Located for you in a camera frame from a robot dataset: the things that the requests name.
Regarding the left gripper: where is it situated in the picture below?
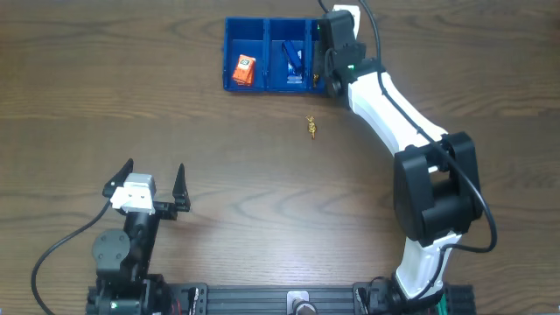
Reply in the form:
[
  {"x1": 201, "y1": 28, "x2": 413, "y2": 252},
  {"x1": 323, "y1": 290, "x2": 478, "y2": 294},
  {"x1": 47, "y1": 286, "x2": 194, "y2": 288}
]
[{"x1": 101, "y1": 157, "x2": 192, "y2": 221}]

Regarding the blue tray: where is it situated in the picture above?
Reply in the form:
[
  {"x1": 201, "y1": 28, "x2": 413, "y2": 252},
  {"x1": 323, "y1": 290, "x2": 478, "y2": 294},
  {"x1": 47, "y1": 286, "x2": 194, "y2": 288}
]
[{"x1": 221, "y1": 16, "x2": 330, "y2": 95}]

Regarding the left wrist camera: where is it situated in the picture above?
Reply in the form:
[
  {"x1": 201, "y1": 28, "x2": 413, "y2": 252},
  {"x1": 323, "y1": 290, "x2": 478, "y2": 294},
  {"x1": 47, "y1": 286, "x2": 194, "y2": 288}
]
[{"x1": 108, "y1": 172, "x2": 158, "y2": 215}]

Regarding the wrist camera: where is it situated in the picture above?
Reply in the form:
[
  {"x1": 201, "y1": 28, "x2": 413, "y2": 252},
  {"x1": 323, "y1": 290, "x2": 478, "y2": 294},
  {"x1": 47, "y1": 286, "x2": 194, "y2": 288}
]
[
  {"x1": 108, "y1": 172, "x2": 158, "y2": 215},
  {"x1": 332, "y1": 3, "x2": 362, "y2": 39}
]

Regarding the mounting rail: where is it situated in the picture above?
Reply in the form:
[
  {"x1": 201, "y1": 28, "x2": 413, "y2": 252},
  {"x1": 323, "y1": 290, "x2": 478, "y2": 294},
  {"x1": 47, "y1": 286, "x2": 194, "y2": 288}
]
[{"x1": 86, "y1": 282, "x2": 476, "y2": 315}]

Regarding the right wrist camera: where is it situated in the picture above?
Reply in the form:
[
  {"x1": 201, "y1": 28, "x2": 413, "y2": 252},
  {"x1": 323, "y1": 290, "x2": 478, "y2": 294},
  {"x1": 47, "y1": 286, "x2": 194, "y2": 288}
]
[{"x1": 332, "y1": 3, "x2": 362, "y2": 39}]

